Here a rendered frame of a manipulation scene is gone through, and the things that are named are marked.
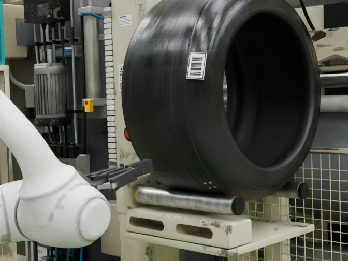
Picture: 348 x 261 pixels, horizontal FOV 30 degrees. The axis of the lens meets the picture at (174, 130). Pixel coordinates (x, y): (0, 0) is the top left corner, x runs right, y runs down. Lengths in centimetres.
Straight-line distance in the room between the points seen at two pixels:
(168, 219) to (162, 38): 45
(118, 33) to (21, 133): 86
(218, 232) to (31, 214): 57
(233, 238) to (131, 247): 46
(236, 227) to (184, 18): 50
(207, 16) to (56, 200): 63
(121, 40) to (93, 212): 90
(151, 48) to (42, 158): 55
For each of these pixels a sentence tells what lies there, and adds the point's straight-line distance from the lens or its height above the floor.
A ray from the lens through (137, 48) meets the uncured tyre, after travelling 157.
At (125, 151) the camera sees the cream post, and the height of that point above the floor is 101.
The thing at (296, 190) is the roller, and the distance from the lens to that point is 175.
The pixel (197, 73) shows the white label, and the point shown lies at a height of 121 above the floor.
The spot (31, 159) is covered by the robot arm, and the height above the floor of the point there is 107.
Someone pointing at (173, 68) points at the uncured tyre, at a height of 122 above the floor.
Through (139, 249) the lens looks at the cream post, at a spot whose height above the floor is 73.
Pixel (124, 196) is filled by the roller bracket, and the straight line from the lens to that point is 173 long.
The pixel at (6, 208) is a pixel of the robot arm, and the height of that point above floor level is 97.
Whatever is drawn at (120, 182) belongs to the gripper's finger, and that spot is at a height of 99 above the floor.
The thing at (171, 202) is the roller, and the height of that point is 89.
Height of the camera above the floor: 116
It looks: 3 degrees down
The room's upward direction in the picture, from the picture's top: 2 degrees counter-clockwise
